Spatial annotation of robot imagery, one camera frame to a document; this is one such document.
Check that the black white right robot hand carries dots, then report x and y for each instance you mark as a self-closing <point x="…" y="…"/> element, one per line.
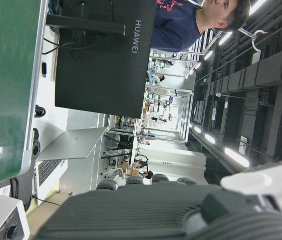
<point x="135" y="215"/>

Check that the seated person with dark hair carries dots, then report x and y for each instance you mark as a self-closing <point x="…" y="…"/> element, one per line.
<point x="149" y="174"/>

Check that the silver laptop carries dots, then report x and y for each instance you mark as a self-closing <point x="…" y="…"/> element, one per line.
<point x="73" y="145"/>

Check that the long ceiling light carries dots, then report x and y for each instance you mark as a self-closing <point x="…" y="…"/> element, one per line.
<point x="209" y="138"/>
<point x="197" y="129"/>

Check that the person in white coat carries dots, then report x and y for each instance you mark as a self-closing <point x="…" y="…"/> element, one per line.
<point x="160" y="78"/>

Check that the black Huawei monitor with stand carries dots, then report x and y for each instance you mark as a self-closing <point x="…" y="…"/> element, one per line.
<point x="100" y="75"/>

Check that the small black plug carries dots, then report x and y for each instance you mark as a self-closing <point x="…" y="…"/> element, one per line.
<point x="44" y="69"/>

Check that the person in navy t-shirt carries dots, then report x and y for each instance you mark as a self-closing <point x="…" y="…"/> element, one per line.
<point x="175" y="27"/>

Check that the white hanging hook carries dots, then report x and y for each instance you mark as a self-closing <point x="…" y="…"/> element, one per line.
<point x="254" y="40"/>

